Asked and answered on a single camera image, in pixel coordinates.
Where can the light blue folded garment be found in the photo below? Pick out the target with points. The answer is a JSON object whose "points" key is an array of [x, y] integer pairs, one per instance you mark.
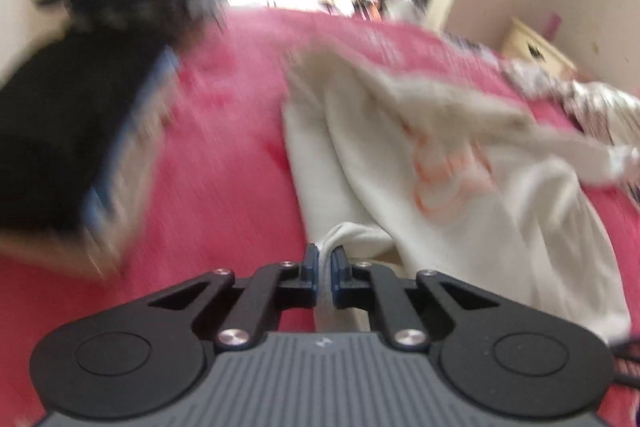
{"points": [[127, 137]]}

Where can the grey knit sweater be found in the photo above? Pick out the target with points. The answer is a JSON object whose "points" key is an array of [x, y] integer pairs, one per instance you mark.
{"points": [[590, 102]]}

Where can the white sweatshirt with orange print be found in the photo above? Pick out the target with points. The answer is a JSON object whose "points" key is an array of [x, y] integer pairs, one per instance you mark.
{"points": [[360, 167]]}

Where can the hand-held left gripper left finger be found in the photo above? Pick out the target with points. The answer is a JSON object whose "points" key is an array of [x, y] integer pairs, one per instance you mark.
{"points": [[311, 277]]}

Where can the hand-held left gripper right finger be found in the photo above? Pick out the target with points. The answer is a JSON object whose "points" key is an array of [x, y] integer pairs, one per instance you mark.
{"points": [[339, 279]]}

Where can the pink floral blanket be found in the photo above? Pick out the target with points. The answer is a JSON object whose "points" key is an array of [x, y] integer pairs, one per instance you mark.
{"points": [[225, 157]]}

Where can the cream nightstand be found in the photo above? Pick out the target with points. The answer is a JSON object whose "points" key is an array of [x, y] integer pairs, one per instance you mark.
{"points": [[537, 49]]}

